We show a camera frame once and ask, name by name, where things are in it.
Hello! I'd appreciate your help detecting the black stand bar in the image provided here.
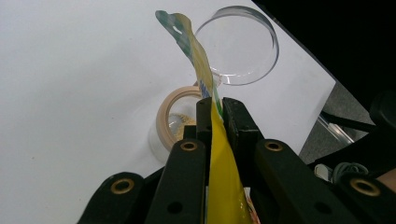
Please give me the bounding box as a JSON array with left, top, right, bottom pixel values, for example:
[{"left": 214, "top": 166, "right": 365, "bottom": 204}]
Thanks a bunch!
[{"left": 320, "top": 110, "right": 376, "bottom": 133}]

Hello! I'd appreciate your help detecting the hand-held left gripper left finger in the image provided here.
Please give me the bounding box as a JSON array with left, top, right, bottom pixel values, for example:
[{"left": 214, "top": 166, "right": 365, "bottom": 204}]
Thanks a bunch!
[{"left": 183, "top": 96, "right": 214, "bottom": 147}]

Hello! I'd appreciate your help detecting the yellow seasoning packet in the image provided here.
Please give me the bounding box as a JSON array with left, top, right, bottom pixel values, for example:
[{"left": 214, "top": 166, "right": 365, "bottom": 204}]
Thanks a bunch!
[{"left": 154, "top": 9, "right": 262, "bottom": 224}]

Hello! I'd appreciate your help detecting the white plug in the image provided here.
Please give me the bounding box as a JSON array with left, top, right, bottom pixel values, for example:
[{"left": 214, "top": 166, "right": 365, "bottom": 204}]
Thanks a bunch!
[{"left": 313, "top": 163, "right": 332, "bottom": 183}]

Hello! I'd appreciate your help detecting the yellowish powder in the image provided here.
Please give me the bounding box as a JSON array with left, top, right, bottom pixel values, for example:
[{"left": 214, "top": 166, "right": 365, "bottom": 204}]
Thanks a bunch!
[{"left": 168, "top": 113, "right": 198, "bottom": 142}]

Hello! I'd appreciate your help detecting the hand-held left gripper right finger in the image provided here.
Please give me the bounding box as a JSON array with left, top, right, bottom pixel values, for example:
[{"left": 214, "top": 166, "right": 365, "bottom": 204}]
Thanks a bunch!
[{"left": 221, "top": 96, "right": 265, "bottom": 163}]

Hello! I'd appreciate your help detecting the grey coiled cable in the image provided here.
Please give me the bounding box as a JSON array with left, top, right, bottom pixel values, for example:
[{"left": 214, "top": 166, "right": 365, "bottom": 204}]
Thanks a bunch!
[{"left": 331, "top": 161, "right": 370, "bottom": 185}]

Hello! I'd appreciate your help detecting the metal stand rail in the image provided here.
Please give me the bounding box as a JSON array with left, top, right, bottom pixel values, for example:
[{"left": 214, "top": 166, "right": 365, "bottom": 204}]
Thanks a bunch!
[{"left": 317, "top": 114, "right": 356, "bottom": 145}]

